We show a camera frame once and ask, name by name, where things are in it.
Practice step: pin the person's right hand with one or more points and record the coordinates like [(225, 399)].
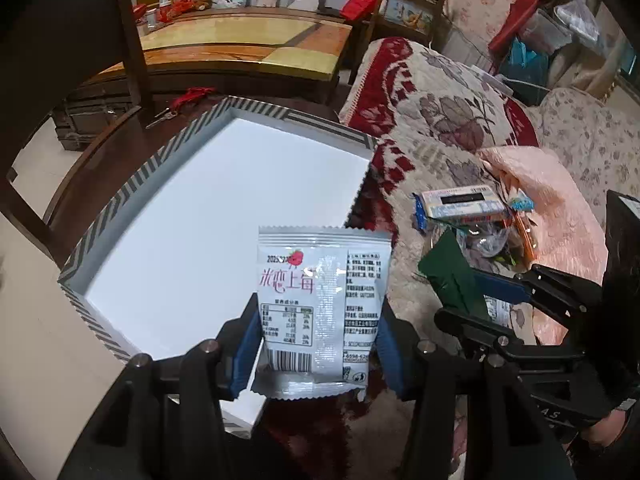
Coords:
[(618, 432)]

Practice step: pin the blue candy packet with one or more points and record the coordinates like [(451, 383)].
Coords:
[(519, 201)]

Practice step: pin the pink quilted cloth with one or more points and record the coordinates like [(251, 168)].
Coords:
[(568, 235)]

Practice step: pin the wooden coffee table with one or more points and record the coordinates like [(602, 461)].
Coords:
[(280, 53)]

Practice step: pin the white boxed snack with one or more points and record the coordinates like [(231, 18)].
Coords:
[(466, 209)]

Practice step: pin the white strawberry snack packet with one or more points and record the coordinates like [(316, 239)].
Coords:
[(320, 295)]

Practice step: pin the red plush toy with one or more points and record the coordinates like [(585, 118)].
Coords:
[(171, 9)]

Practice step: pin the dark wooden chair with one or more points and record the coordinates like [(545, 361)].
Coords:
[(49, 48)]

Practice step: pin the red gift bag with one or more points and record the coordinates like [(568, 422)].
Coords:
[(357, 10)]

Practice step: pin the red tassel keychain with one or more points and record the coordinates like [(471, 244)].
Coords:
[(192, 96)]

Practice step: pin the wooden side shelf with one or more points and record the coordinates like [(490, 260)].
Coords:
[(418, 20)]

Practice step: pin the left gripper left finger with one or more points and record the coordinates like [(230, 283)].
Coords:
[(213, 371)]

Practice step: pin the teal bag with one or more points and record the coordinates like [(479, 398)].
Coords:
[(526, 72)]

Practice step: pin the red floral blanket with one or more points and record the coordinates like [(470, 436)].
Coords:
[(431, 115)]

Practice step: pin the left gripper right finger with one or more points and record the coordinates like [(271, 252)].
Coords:
[(420, 371)]

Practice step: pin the white striped storage box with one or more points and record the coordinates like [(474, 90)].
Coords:
[(172, 256)]

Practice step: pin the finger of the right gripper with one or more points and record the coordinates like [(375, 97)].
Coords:
[(482, 337), (500, 287)]

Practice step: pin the floral sofa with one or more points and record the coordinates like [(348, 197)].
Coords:
[(597, 142)]

